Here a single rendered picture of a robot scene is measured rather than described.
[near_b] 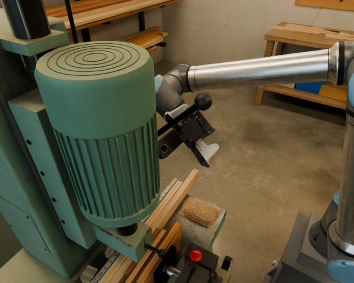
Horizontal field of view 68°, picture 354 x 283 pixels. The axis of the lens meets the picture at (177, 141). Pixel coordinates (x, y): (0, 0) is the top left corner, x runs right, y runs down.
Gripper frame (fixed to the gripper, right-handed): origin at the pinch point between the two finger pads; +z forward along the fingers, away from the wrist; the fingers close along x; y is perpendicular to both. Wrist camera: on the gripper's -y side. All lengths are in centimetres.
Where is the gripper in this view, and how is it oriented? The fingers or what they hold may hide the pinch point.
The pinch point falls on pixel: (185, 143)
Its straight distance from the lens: 57.2
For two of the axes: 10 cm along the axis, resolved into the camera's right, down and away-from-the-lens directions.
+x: 6.2, 7.7, 1.5
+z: 0.1, 1.7, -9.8
